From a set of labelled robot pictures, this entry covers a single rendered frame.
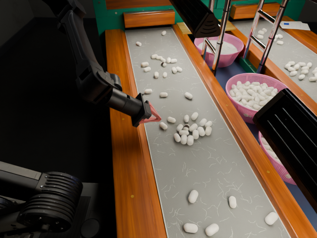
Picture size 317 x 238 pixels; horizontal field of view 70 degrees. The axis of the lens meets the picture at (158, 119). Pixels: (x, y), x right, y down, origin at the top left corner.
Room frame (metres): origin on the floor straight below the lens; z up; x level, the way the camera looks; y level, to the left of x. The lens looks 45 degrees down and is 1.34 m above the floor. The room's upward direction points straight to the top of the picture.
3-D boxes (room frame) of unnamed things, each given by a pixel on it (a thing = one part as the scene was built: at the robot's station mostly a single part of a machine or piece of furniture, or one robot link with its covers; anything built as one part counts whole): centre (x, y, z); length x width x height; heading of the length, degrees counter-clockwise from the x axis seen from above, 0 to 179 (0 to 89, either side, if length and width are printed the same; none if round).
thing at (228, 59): (1.18, -0.33, 0.72); 0.27 x 0.27 x 0.10
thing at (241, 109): (0.74, -0.41, 0.72); 0.27 x 0.27 x 0.10
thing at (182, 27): (1.39, -0.29, 0.77); 0.33 x 0.15 x 0.01; 101
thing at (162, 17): (1.38, 0.06, 0.83); 0.30 x 0.06 x 0.07; 101
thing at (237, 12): (1.51, -0.61, 0.83); 0.30 x 0.06 x 0.07; 101
